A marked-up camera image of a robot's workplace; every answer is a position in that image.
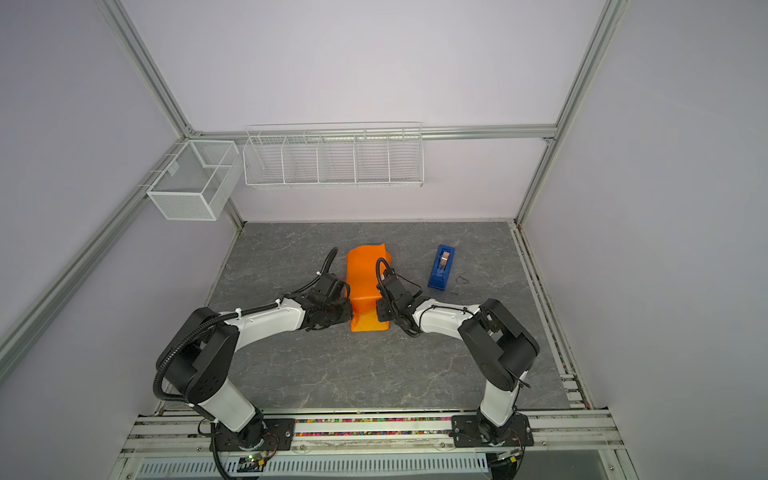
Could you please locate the orange wrapping paper sheet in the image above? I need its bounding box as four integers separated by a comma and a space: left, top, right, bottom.
346, 244, 392, 332

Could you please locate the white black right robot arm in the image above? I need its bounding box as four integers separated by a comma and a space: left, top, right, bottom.
375, 258, 540, 436

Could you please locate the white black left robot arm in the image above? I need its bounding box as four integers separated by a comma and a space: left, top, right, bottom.
152, 247, 353, 434

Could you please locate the blue tape dispenser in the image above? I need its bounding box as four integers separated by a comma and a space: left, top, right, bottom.
428, 244, 455, 291

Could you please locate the white mesh side basket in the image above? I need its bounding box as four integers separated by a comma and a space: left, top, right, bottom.
148, 140, 244, 221

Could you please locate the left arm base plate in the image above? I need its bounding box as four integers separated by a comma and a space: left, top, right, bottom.
212, 417, 296, 452

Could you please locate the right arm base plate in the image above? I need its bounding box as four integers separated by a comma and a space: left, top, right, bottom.
449, 412, 534, 448

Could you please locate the white wire wall shelf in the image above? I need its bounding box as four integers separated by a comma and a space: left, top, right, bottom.
242, 122, 425, 188

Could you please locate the white vented cable duct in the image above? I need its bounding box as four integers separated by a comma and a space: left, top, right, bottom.
133, 453, 490, 479

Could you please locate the aluminium front rail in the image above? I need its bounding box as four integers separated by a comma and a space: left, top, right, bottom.
120, 410, 625, 458

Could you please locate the aluminium corner frame post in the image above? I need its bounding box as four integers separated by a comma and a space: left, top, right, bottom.
94, 0, 196, 139

